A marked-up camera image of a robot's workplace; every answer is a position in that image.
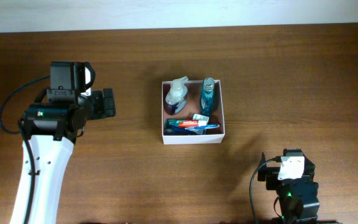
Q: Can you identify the toothpaste tube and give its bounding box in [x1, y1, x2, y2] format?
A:
[164, 119, 208, 128]

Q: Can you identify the clear pump soap bottle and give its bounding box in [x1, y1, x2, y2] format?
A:
[164, 76, 188, 115]

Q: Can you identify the blue disposable razor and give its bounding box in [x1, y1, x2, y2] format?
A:
[170, 126, 206, 135]

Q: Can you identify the white green soap box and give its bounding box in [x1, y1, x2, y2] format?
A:
[193, 113, 209, 135]

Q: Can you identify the teal mouthwash bottle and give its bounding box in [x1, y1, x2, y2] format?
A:
[200, 77, 215, 116]

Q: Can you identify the blue white toothbrush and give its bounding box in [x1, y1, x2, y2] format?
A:
[185, 124, 220, 131]

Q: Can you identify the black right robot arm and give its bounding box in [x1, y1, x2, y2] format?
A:
[257, 149, 320, 224]

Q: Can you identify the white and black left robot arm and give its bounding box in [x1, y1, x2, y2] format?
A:
[10, 62, 116, 223]

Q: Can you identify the white cardboard box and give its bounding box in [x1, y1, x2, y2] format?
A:
[161, 80, 226, 145]

